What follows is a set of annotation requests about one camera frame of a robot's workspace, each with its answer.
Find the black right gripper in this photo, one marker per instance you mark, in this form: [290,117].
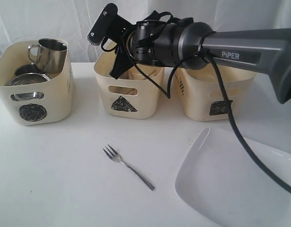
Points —
[149,42]

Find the steel mug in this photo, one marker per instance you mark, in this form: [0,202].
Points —
[27,68]
[49,55]

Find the steel fork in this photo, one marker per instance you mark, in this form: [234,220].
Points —
[116,157]

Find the white bowl steel inside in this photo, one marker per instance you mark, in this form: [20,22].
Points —
[26,79]

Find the white square plate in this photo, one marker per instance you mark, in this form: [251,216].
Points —
[220,181]

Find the wooden chopstick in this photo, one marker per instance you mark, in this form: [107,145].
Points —
[147,75]

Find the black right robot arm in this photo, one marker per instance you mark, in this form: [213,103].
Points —
[191,45]

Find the cream bin with triangle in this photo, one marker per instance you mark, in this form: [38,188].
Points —
[130,96]

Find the cream bin with circle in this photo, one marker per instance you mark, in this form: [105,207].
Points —
[57,101]

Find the cream bin with square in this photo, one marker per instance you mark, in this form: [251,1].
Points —
[200,95]

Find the white curtain backdrop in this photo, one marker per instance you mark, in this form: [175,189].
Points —
[71,20]

